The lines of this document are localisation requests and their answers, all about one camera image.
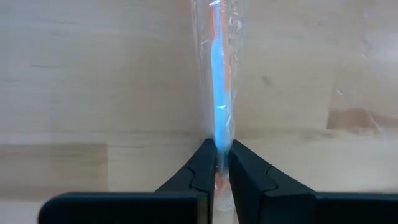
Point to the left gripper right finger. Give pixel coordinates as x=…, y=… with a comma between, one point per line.
x=295, y=208

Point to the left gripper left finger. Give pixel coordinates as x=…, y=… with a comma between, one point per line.
x=124, y=208

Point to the orange toothbrush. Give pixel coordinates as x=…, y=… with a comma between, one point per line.
x=219, y=93

